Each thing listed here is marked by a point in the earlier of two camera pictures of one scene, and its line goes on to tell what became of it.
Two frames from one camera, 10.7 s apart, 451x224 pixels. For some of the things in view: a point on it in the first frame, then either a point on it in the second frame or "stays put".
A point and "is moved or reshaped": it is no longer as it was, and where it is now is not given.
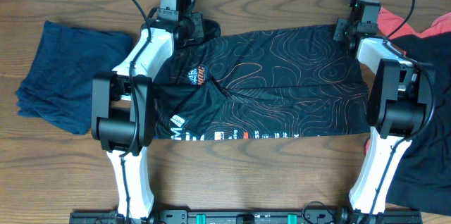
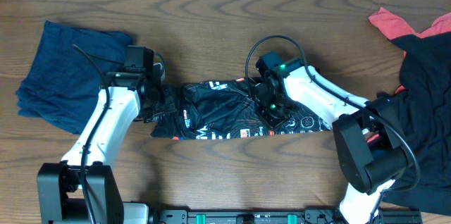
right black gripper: x=339 y=33 -> x=263 y=111
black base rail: x=251 y=216 stays put
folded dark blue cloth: x=57 y=90 stays put
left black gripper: x=199 y=24 -> x=170 y=95
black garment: x=424 y=183 stays put
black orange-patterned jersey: x=297 y=82 is moved or reshaped
